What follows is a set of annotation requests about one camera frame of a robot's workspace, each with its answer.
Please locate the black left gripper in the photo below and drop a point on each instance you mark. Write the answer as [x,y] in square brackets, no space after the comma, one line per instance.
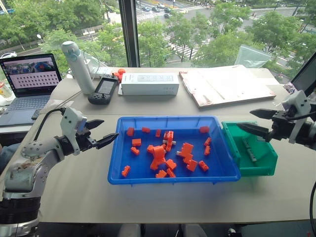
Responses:
[86,142]

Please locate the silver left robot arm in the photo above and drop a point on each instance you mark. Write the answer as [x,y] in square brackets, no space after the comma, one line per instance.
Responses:
[24,170]

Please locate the black monitor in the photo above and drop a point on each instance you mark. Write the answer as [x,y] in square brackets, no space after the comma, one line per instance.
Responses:
[304,79]

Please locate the white power strip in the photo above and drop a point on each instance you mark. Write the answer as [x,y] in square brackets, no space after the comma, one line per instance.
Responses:
[101,71]

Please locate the black handheld controller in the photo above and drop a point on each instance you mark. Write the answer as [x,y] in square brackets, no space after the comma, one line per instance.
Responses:
[105,89]

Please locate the orange plastic bracket part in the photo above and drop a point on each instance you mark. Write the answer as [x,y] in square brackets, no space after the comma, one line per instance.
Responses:
[158,156]

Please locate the clear glass jar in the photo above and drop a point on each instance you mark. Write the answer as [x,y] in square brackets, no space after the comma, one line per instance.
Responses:
[5,92]

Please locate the dark window frame post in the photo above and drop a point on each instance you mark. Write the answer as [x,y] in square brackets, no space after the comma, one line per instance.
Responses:
[129,32]

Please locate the orange plastic connector part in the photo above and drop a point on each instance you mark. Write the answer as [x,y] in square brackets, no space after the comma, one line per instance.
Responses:
[187,150]

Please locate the open grey laptop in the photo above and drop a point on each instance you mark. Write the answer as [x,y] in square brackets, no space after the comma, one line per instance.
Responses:
[32,79]

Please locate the flat brown board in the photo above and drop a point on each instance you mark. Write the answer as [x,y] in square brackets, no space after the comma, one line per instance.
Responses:
[227,86]

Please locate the orange printed parts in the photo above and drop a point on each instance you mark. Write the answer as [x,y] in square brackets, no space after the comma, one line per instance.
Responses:
[121,74]

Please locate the blue denim fabric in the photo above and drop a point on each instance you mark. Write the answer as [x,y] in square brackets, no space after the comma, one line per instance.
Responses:
[7,155]

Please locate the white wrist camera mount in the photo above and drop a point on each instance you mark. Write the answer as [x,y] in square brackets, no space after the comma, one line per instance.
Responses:
[300,103]
[70,118]

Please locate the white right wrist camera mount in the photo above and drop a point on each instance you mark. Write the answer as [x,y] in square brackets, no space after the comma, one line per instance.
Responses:
[300,103]

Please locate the red plastic building brick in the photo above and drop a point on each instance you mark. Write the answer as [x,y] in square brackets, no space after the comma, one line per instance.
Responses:
[169,138]

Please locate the blue plastic tray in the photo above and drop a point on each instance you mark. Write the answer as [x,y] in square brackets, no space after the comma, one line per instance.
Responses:
[145,172]

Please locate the green plastic bin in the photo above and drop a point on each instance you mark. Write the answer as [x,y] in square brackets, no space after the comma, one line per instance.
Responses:
[261,160]

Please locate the small purple patterned bag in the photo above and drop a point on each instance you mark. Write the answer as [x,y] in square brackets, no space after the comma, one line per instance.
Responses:
[288,89]

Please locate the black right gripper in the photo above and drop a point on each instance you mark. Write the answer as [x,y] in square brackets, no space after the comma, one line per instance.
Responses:
[281,126]

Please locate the white water bottle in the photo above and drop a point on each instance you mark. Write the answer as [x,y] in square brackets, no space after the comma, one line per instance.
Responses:
[79,69]

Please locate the white cardboard box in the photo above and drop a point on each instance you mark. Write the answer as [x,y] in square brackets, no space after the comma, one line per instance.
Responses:
[150,86]

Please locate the small orange block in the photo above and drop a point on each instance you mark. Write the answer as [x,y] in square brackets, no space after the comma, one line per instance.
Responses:
[171,164]
[161,174]
[192,165]
[207,141]
[135,150]
[136,142]
[204,129]
[130,131]
[207,150]
[203,166]
[171,173]
[158,133]
[146,130]
[150,148]
[126,171]

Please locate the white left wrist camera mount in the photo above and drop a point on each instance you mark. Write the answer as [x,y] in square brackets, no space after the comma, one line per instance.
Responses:
[70,118]

